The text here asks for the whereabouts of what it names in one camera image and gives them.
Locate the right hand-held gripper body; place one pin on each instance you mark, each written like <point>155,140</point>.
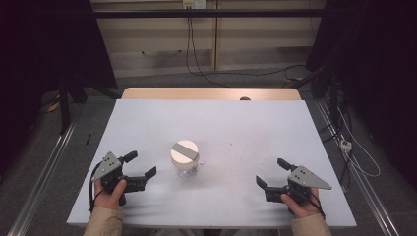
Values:
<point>303,178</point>

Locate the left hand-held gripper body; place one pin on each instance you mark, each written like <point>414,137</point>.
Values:
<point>109,165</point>

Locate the white jar lid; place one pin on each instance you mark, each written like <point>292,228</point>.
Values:
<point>184,154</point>

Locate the clear plastic jar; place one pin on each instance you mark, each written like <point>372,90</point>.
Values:
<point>189,171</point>

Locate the person's right hand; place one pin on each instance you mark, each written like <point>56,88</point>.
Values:
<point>303,209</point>

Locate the person's left hand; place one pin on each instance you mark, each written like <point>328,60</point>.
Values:
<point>109,198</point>

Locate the small black pen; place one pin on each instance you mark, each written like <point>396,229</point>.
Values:
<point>88,139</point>

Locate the white power strip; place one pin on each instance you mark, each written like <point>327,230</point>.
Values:
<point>345,145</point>

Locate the white table board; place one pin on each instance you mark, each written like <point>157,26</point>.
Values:
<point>229,131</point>

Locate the black tripod stand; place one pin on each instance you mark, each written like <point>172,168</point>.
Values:
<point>65,105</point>

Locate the small dark round object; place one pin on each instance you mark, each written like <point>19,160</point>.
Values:
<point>245,98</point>

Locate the black metal stand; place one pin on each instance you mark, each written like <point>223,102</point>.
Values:
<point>333,95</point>

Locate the wooden table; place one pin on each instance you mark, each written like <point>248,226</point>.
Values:
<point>196,93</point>

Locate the black curtain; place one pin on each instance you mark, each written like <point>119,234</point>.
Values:
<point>377,65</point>
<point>42,59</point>

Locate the black horizontal bar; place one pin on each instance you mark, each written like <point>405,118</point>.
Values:
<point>209,13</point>

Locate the aluminium floor rail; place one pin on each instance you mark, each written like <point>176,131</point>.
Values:
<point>360,183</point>
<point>42,177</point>

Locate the white wall socket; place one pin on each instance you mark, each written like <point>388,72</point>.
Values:
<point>194,3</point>

